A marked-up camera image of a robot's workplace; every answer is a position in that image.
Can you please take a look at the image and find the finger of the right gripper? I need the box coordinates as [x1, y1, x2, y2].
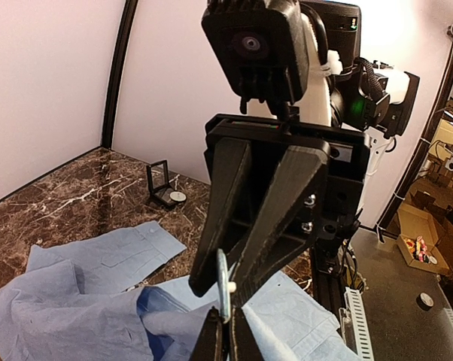
[189, 138, 251, 297]
[232, 143, 330, 308]

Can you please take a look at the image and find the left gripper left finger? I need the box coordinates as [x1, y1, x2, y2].
[190, 307, 226, 361]

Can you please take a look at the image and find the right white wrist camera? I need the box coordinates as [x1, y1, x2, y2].
[201, 0, 344, 127]

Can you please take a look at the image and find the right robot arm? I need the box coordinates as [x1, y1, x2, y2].
[189, 1, 420, 307]

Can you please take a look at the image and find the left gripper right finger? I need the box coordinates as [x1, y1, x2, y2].
[228, 308, 264, 361]

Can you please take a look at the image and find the black brooch holder stand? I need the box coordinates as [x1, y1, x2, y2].
[147, 159, 184, 208]

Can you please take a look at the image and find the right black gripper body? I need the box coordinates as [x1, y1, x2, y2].
[205, 114, 366, 280]

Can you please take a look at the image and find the white perforated cable tray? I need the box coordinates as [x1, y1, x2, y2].
[339, 287, 374, 361]

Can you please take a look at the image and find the light blue shirt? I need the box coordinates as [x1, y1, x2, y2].
[0, 222, 356, 360]

